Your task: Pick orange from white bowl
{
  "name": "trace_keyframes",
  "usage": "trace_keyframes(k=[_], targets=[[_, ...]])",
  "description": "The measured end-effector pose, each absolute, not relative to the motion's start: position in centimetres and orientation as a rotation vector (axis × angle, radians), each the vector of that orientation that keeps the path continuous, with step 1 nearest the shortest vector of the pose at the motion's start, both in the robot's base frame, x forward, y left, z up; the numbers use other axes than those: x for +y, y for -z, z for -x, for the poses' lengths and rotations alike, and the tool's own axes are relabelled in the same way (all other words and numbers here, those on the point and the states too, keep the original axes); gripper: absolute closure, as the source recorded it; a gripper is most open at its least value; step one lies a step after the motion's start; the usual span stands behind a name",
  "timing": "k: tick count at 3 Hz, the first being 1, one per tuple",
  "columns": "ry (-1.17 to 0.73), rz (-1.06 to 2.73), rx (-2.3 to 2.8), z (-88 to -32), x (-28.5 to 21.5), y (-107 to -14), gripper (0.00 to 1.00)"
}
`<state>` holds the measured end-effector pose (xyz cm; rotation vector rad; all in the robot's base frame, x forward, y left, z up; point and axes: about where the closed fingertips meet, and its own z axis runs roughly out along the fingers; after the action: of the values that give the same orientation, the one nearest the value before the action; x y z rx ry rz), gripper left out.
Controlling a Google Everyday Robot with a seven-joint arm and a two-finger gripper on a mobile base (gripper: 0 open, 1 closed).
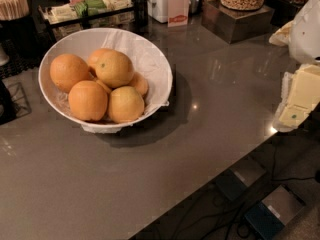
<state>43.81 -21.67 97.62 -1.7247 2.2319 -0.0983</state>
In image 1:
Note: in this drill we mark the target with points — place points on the black wire rack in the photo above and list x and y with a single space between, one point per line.
14 103

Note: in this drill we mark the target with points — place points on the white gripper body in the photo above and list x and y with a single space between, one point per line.
306 39

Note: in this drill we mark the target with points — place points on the white bowl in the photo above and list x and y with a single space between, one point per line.
66 44

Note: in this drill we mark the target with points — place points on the wooden stir stick holder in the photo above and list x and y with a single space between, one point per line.
13 9

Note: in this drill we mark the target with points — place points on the lower floor power box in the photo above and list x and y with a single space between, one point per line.
274 212

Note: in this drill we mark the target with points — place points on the small right orange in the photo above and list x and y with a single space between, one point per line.
140 83

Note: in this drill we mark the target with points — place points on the black tea bag tray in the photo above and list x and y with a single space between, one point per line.
81 14

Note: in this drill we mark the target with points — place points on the floor power box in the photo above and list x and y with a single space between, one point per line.
274 212
239 177

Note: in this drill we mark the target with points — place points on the front right yellowish orange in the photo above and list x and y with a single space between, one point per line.
125 105

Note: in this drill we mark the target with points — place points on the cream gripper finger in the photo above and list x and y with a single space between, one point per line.
282 36
302 96

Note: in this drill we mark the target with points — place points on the white card red logo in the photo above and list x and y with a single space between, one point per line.
178 11

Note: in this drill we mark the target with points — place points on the upper floor power box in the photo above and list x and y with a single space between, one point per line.
239 177

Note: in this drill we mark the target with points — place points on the back hidden orange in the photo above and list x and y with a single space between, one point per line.
93 58

